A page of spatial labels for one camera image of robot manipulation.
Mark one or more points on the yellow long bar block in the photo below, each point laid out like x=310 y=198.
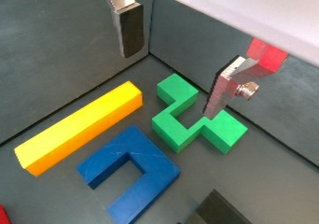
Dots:
x=57 y=142

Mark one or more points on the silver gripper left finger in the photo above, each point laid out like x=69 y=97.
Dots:
x=127 y=13

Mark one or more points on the red slotted base block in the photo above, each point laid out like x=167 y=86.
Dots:
x=269 y=55

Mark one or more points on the blue U-shaped block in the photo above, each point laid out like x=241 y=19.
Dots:
x=131 y=149

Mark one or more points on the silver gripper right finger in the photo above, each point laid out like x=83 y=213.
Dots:
x=233 y=82

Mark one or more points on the black angle fixture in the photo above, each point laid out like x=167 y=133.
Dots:
x=217 y=211

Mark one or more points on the green zigzag block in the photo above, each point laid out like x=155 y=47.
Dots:
x=179 y=129

